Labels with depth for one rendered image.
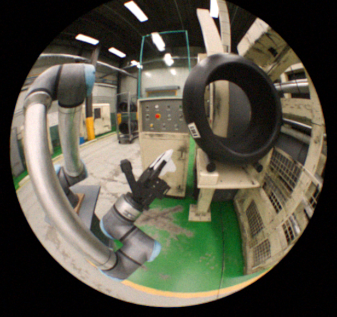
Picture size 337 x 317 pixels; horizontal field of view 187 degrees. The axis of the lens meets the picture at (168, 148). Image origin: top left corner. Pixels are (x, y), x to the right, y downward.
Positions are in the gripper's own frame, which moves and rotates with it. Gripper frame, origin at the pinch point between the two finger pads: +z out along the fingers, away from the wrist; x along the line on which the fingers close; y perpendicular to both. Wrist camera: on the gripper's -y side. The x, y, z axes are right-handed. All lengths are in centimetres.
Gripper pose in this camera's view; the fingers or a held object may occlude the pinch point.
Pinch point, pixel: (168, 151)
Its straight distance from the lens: 35.1
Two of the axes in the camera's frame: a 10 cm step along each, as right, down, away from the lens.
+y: 6.7, 6.9, 2.9
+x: 4.2, -0.3, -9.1
